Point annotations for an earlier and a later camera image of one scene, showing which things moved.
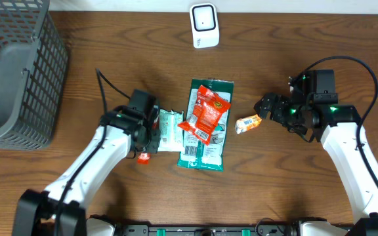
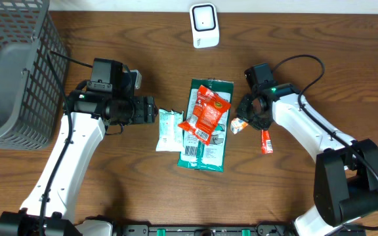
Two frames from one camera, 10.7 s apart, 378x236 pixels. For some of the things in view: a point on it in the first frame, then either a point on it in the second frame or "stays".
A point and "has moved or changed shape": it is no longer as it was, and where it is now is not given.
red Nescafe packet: [143, 158] → [266, 143]
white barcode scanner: [204, 20] stays
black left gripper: [153, 148] → [146, 112]
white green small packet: [170, 134] stays
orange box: [244, 124] has moved or changed shape
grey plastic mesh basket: [23, 59] stays
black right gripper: [281, 102] → [241, 112]
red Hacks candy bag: [207, 109] stays
